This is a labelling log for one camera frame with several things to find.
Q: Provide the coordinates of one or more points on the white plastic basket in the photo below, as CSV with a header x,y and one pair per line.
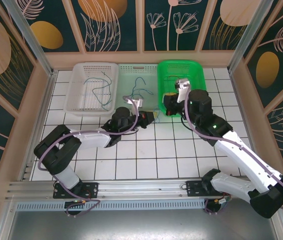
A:
x,y
81,95

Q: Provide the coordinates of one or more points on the pale mint plastic basket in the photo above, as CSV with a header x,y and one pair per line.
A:
x,y
126,75

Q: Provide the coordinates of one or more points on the steel sheet panel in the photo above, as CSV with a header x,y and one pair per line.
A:
x,y
141,227

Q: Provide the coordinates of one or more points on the aluminium side rail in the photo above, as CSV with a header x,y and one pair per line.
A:
x,y
244,112
42,110

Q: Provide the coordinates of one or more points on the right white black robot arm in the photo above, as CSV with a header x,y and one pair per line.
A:
x,y
246,157

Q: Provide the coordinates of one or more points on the yellow power connector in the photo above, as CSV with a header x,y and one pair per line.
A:
x,y
83,201
217,201

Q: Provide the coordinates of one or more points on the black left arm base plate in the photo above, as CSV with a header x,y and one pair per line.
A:
x,y
91,189

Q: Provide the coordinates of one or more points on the aluminium frame post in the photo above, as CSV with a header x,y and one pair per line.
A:
x,y
247,37
32,42

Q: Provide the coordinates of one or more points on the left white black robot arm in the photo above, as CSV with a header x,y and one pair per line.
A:
x,y
94,138

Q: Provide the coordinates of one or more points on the aluminium mounting rail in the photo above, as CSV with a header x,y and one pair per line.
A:
x,y
144,188

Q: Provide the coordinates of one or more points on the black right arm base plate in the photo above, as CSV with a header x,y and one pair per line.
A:
x,y
192,189

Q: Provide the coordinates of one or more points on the bright green plastic basket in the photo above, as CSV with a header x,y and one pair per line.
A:
x,y
166,70

